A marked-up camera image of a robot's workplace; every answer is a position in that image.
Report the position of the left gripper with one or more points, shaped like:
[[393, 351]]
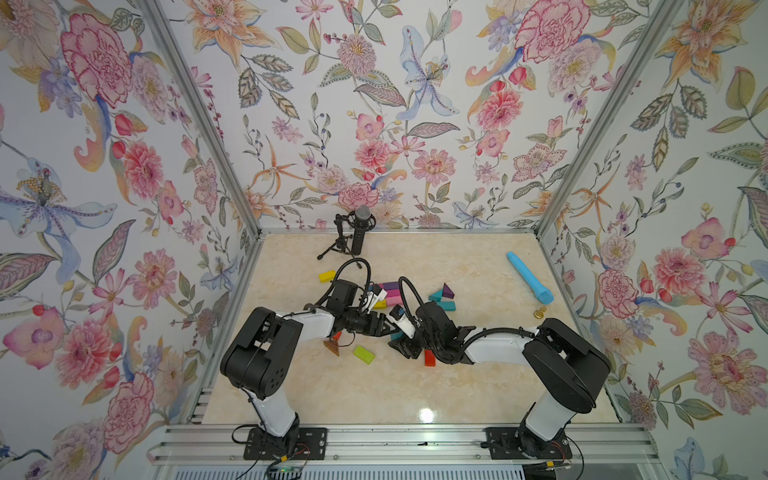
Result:
[[375, 329]]

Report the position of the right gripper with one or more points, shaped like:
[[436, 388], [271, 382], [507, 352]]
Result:
[[406, 347]]

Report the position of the brown triangle block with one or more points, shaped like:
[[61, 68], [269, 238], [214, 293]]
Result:
[[332, 346]]

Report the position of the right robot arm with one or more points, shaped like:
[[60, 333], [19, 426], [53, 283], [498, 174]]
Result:
[[572, 371]]

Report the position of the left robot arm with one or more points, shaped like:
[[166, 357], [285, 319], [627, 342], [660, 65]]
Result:
[[258, 360]]

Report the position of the teal rectangular block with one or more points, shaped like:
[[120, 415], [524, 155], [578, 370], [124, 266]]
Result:
[[448, 306]]

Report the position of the red block front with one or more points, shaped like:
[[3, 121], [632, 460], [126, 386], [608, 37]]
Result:
[[429, 359]]

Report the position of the teal triangle block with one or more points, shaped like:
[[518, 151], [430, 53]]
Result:
[[435, 296]]

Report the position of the purple triangle block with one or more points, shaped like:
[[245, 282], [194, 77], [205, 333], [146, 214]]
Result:
[[447, 292]]

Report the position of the lime green block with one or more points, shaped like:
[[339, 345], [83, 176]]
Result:
[[364, 355]]

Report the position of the black microphone on tripod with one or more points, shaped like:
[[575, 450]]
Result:
[[351, 231]]

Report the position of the light blue cylinder toy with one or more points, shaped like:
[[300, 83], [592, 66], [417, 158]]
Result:
[[541, 292]]

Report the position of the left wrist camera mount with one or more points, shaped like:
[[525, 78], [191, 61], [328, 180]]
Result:
[[374, 296]]

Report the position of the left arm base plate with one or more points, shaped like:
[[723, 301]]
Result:
[[303, 443]]

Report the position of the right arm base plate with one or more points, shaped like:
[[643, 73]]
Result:
[[513, 443]]

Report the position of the aluminium front rail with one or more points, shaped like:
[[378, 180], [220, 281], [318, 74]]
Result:
[[442, 444]]

